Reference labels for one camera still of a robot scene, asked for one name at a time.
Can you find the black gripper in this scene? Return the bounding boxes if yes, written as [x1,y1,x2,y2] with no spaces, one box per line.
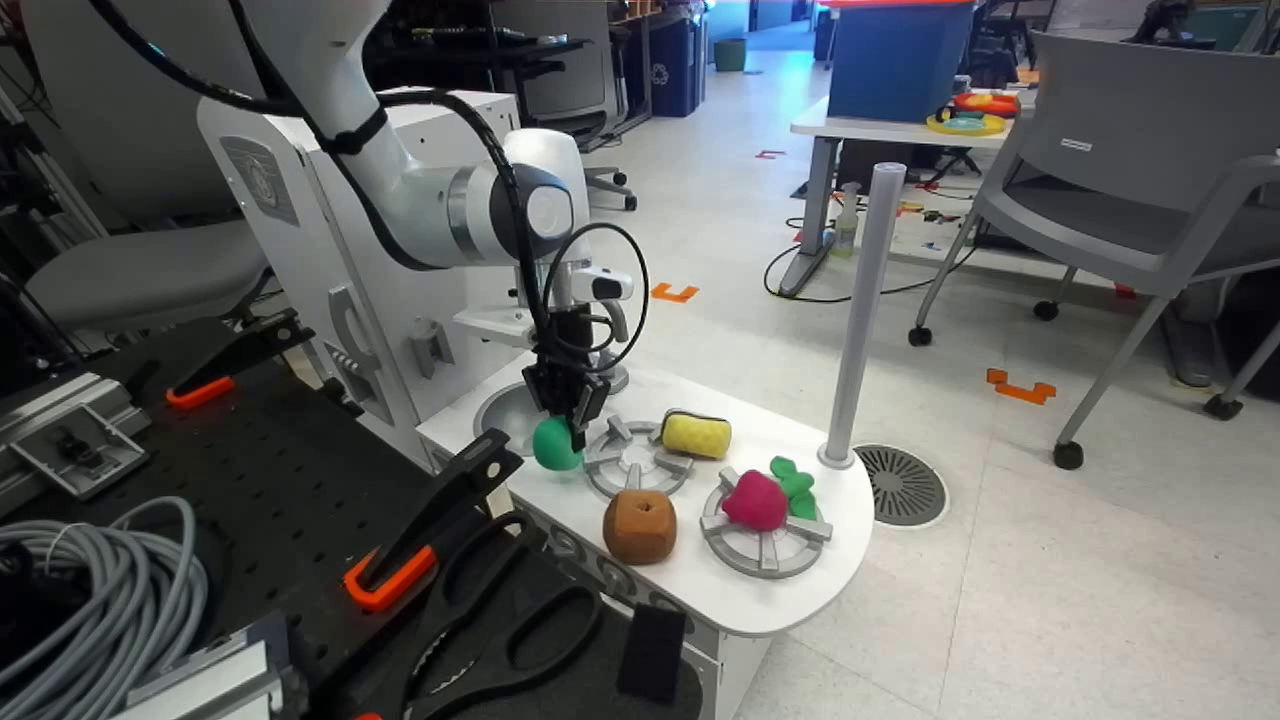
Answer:
[523,301,600,452]

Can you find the green plush ball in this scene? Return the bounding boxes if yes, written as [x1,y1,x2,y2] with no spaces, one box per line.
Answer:
[528,414,589,478]

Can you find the yellow sponge block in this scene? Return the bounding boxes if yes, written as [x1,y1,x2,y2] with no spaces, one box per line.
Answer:
[655,407,736,464]

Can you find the brown plush ball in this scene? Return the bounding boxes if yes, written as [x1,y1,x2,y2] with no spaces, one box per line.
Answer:
[600,483,681,568]

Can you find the small white rounded table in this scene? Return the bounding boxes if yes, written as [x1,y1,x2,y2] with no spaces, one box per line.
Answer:
[411,358,881,720]

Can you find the black perforated workbench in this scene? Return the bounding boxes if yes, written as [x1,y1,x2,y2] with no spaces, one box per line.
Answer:
[0,313,712,720]

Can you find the grey vertical pole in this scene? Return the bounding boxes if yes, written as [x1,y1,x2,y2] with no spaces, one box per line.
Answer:
[815,162,912,474]

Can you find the round floor drain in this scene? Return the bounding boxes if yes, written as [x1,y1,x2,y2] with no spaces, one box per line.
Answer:
[852,441,952,528]

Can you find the dark blue trash bin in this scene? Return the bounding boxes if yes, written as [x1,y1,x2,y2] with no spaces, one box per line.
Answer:
[649,11,712,120]

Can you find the white side table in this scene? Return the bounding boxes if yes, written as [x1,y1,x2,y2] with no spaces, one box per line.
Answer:
[775,113,1033,305]

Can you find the light grey office chair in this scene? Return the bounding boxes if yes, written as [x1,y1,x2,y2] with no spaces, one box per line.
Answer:
[18,0,272,337]

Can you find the grey square mounting plate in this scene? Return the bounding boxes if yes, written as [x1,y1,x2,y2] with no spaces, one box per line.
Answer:
[8,402,153,504]

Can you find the blue storage bin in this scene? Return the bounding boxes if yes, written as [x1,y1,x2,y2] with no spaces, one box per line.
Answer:
[824,3,982,127]

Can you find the aluminium extrusion bar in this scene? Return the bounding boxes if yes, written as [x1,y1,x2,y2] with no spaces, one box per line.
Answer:
[0,368,137,452]

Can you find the orange red toy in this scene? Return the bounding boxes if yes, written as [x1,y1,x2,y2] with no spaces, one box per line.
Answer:
[952,90,1024,120]

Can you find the grey plastic chair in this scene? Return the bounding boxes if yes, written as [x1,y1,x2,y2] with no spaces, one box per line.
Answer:
[906,31,1280,474]

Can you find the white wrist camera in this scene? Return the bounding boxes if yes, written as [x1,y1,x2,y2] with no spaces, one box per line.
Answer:
[557,257,641,319]

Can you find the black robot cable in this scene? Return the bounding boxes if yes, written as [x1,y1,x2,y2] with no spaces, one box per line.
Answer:
[88,0,655,393]

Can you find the black clamp orange handle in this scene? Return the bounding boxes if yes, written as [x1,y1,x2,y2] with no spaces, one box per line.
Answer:
[341,430,528,617]
[161,313,316,418]

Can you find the black table edge bracket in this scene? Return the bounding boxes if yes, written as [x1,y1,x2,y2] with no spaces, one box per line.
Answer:
[617,600,692,707]

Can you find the black floor cables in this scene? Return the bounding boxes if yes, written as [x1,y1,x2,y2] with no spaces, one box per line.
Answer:
[761,198,978,310]

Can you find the black looped strap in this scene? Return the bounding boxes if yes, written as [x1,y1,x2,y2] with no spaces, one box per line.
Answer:
[396,511,609,720]

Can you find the silver metal frame piece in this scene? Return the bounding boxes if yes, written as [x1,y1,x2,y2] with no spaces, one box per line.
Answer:
[115,617,302,720]

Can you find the yellow green ring toy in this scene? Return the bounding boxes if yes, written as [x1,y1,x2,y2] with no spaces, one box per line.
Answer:
[924,113,1014,140]

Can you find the grey cable coil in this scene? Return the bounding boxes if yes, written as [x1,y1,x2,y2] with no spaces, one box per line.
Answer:
[0,496,212,720]

